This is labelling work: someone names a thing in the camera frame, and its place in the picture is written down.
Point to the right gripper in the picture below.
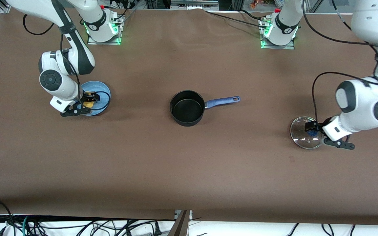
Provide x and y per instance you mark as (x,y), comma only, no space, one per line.
(86,97)

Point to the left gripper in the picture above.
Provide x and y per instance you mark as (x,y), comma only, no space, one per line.
(317,126)

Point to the yellow potato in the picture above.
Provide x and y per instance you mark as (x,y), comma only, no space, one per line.
(89,104)

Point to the glass lid with blue knob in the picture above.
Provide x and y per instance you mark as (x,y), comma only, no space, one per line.
(299,137)

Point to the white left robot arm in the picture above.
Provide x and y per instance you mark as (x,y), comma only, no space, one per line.
(359,105)

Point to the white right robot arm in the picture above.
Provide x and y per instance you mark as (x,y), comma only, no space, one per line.
(61,85)

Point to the blue plate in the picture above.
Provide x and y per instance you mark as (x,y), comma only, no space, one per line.
(102,90)

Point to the brown table cover cloth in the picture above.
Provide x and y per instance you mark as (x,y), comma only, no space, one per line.
(189,164)

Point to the colourful toy pile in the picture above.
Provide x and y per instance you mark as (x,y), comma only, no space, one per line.
(258,3)

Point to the grey metal rack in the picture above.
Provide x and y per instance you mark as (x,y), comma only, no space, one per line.
(192,4)

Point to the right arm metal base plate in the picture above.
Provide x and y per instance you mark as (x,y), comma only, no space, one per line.
(103,43)

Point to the aluminium frame corner post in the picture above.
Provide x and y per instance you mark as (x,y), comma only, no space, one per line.
(2,9)

